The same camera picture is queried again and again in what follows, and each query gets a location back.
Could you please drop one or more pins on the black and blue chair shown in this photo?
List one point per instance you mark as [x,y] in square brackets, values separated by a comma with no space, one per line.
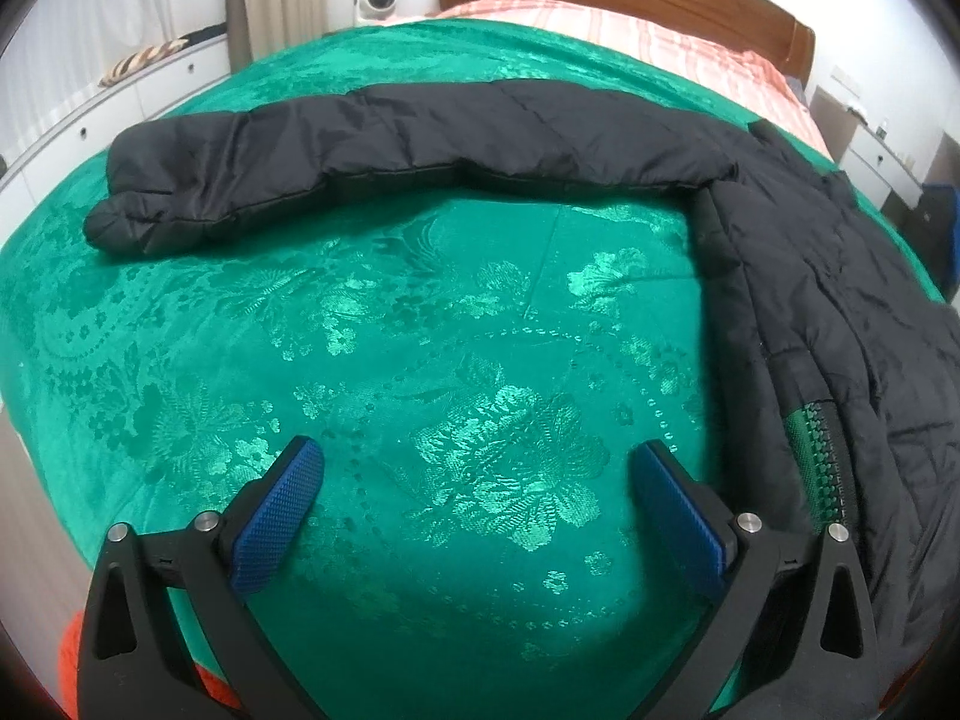
[934,229]

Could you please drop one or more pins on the pink striped bed sheet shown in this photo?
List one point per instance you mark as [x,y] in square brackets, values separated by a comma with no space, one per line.
[637,30]

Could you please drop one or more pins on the white nightstand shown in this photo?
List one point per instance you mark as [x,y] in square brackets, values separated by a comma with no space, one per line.
[877,157]

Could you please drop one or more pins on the orange cloth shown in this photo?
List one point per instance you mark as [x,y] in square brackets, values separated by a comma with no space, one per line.
[71,660]

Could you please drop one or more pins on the striped cushion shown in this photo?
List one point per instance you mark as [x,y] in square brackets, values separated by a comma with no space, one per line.
[142,61]

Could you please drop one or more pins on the black puffer jacket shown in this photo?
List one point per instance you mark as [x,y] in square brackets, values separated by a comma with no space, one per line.
[450,135]

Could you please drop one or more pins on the green floral blanket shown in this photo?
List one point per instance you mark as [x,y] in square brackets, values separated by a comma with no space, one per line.
[375,352]

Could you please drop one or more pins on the white drawer cabinet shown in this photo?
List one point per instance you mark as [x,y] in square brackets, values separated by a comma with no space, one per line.
[150,101]

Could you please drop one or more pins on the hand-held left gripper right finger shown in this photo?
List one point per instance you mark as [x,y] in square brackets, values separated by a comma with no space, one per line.
[679,517]

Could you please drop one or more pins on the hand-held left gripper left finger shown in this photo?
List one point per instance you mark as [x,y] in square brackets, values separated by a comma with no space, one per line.
[279,514]

